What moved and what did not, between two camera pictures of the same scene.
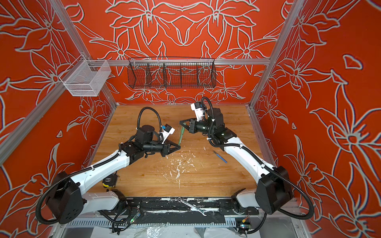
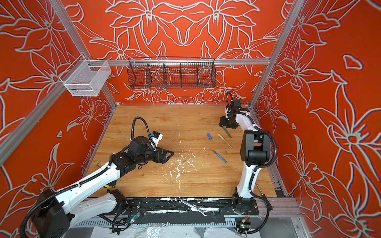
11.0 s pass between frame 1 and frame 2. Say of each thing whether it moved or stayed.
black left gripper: moved
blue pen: stayed
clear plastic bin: stayed
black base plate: stayed
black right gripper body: moved
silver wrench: stayed
